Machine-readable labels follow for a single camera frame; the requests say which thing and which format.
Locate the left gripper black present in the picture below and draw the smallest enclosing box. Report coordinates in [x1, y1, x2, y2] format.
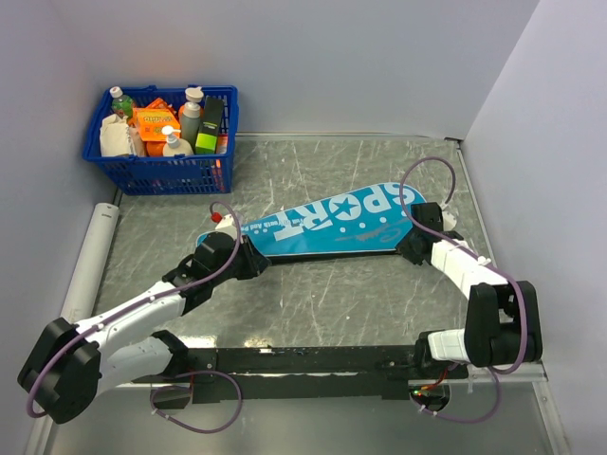
[211, 234, 271, 285]

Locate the blue SPORT racket cover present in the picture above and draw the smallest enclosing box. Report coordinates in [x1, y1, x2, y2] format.
[194, 182, 425, 267]

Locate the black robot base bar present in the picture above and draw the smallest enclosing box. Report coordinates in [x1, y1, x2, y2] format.
[130, 345, 470, 405]

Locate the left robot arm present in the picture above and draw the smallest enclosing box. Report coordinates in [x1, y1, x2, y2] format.
[17, 232, 271, 424]

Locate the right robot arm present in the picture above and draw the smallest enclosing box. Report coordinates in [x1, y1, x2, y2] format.
[395, 203, 543, 377]

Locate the blue plastic shopping basket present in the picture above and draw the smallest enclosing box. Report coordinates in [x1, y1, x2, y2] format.
[82, 85, 239, 195]

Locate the small white pump bottle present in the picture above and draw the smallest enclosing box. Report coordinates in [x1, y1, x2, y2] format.
[161, 125, 193, 157]

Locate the black and green box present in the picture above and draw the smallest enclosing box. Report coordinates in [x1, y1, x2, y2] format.
[194, 97, 225, 155]

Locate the orange round item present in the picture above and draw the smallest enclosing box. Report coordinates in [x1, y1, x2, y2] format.
[145, 141, 165, 157]

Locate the grey bottle white pump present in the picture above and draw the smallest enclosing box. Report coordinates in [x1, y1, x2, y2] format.
[179, 86, 204, 150]

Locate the orange snack box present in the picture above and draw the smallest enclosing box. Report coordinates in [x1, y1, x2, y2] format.
[133, 108, 180, 142]

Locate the beige cloth bag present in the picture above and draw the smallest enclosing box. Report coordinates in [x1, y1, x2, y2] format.
[100, 114, 145, 157]

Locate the green bottle white cap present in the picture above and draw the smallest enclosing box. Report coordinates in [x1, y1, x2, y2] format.
[109, 86, 136, 119]

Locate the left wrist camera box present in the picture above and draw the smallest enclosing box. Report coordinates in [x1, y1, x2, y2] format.
[211, 212, 243, 238]

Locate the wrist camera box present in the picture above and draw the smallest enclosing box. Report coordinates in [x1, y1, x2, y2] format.
[440, 202, 458, 231]
[211, 212, 243, 238]

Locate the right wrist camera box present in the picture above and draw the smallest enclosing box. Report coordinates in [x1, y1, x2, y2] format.
[440, 202, 458, 231]

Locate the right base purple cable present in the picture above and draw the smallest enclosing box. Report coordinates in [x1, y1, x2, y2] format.
[410, 367, 502, 424]

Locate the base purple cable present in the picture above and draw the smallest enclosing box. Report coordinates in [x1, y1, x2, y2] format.
[410, 367, 502, 424]
[149, 372, 244, 435]

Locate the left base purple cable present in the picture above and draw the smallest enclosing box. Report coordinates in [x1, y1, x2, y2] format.
[149, 372, 244, 435]

